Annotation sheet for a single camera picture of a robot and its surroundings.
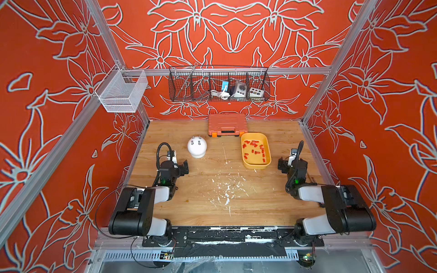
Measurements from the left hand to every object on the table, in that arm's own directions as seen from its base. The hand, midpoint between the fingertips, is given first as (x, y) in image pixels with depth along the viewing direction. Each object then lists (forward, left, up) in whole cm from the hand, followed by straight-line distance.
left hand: (177, 160), depth 93 cm
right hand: (+5, -62, +2) cm, 62 cm away
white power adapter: (+30, -33, +26) cm, 52 cm away
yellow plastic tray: (+14, -46, -5) cm, 48 cm away
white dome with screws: (+7, -11, +4) cm, 13 cm away
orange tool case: (+34, -27, -4) cm, 44 cm away
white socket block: (+33, -42, +24) cm, 58 cm away
